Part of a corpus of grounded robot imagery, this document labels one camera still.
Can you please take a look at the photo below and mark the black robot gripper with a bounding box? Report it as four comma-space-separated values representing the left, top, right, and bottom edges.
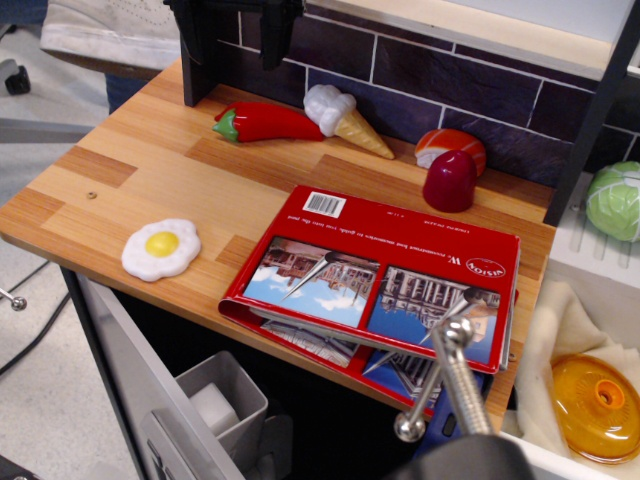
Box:
163, 0, 304, 70

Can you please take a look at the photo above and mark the red spiral-bound photo book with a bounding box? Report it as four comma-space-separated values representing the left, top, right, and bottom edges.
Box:
219, 186, 520, 404

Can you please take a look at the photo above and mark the red toy chili pepper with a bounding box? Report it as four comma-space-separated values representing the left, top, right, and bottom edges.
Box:
212, 102, 324, 143

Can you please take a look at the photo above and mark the white sneaker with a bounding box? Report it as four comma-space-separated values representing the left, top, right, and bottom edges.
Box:
40, 0, 181, 70

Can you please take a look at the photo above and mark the toy ice cream cone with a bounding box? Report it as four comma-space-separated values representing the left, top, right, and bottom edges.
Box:
303, 84, 395, 160

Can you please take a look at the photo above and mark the office chair caster wheel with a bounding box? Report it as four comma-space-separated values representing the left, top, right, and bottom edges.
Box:
1, 59, 31, 96

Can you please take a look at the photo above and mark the toy salmon sushi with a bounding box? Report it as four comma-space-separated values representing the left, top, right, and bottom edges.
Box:
414, 128, 487, 176

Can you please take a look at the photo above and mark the toy fried egg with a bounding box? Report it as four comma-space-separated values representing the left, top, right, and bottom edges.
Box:
121, 219, 201, 282

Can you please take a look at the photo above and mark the dark red plastic dome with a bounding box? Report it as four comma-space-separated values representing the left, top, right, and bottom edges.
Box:
423, 150, 477, 213

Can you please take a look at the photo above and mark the chrome knob at left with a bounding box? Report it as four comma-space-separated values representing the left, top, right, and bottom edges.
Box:
0, 289, 28, 312

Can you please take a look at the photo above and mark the grey plastic bin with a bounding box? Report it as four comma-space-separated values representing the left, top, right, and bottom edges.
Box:
177, 351, 268, 472

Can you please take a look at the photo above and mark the white foam block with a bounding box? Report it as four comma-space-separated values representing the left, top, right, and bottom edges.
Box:
189, 383, 240, 436

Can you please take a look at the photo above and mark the chrome faucet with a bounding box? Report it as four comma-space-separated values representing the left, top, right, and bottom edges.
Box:
394, 315, 494, 443

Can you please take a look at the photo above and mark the white dish rack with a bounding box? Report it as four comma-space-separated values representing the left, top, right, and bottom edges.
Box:
549, 173, 639, 288

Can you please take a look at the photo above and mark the green toy cabbage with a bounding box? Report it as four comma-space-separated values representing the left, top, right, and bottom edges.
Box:
586, 161, 639, 243

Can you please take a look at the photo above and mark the grey cabinet door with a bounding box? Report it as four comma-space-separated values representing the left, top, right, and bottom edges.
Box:
70, 274, 243, 479

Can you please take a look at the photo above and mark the cream cloth in sink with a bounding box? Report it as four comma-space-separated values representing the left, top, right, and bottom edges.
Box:
515, 280, 639, 457

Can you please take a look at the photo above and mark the blue object under faucet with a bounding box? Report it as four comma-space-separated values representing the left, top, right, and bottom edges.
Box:
413, 372, 461, 459

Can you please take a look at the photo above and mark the orange plastic pot lid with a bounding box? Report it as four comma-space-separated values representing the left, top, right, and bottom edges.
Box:
552, 354, 639, 465

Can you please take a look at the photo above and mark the black floor cable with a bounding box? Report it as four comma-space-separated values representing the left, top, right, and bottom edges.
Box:
0, 259, 71, 376

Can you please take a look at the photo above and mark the black shelf upright post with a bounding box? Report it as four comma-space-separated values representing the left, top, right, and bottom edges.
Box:
543, 1, 639, 227

